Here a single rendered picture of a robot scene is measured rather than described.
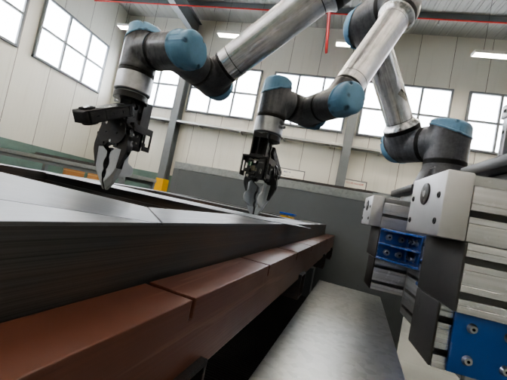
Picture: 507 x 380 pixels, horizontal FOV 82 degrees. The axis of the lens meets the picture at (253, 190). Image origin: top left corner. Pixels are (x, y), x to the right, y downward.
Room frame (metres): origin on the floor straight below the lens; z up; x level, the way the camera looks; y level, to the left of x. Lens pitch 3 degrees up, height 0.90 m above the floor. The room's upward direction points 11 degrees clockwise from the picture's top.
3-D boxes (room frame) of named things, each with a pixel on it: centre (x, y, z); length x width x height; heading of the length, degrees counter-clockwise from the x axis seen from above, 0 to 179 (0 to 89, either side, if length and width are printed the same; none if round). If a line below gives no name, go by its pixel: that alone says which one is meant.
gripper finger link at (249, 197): (0.76, 0.01, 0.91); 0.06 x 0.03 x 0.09; 159
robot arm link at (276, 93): (0.76, -0.01, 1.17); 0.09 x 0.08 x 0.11; 117
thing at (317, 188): (1.77, -0.23, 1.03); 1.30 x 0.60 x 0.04; 69
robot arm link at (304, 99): (0.78, -0.10, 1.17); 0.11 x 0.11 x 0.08; 27
